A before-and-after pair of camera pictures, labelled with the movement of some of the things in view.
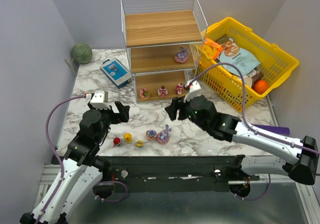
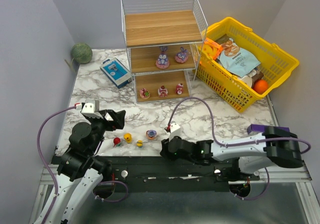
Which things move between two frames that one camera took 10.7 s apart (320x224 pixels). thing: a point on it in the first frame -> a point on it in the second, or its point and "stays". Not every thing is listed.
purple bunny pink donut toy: (163, 136) -> (162, 62)
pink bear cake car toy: (162, 91) stays
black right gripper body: (180, 110) -> (169, 147)
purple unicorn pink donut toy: (181, 57) stays
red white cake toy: (179, 89) stays
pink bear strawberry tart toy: (144, 94) stays
